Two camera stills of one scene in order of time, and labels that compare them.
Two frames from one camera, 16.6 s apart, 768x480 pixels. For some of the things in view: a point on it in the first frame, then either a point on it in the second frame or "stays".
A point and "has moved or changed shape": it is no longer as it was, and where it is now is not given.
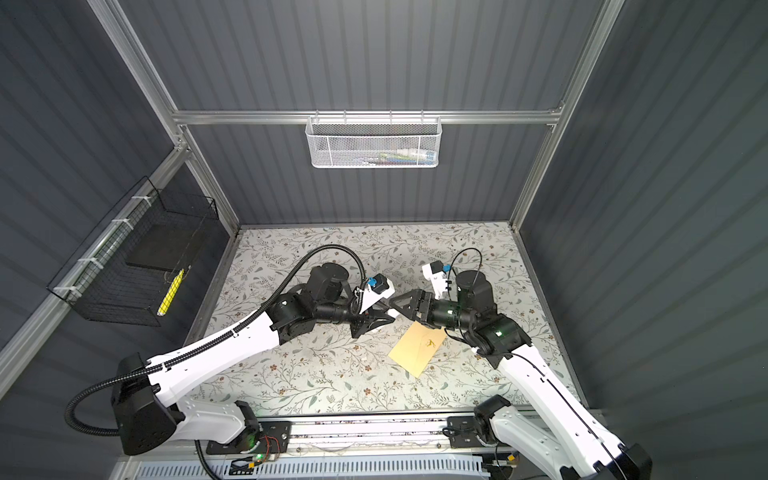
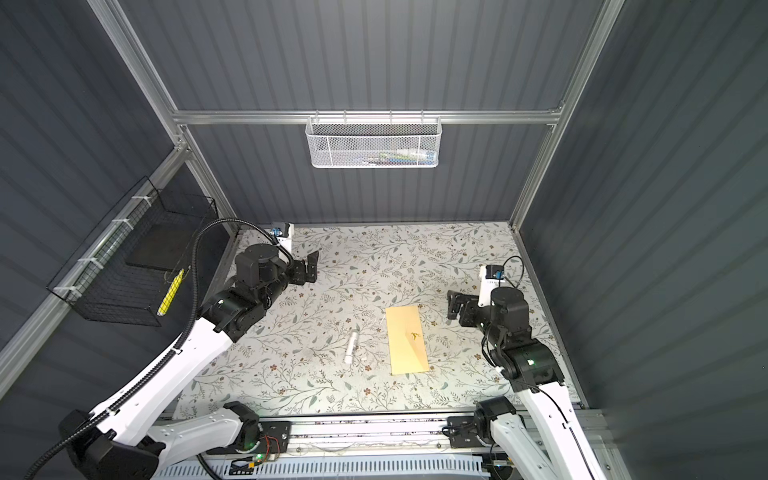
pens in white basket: (405, 156) stays
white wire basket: (373, 141) stays
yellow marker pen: (163, 309) stays
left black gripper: (367, 322) → (299, 276)
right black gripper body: (446, 313) → (473, 314)
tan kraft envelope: (417, 347) has moved or changed shape
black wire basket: (128, 268) stays
